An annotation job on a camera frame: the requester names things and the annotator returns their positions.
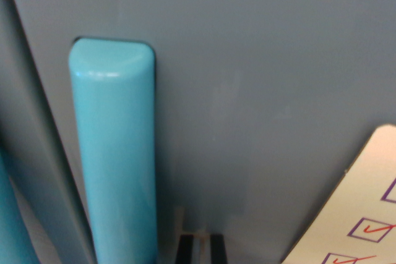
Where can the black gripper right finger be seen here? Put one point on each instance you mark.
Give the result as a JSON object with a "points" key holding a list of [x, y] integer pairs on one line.
{"points": [[217, 250]]}

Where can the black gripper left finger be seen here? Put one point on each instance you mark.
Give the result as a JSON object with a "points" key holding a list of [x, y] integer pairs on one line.
{"points": [[185, 250]]}

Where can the grey fridge door with clips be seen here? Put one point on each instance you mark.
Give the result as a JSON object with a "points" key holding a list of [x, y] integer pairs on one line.
{"points": [[247, 60]]}

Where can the grey fridge door with dispenser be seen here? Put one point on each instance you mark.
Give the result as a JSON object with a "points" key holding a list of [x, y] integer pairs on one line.
{"points": [[18, 91]]}

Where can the cream shopping checklist card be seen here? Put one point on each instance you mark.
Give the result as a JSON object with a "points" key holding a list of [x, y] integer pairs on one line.
{"points": [[355, 199]]}

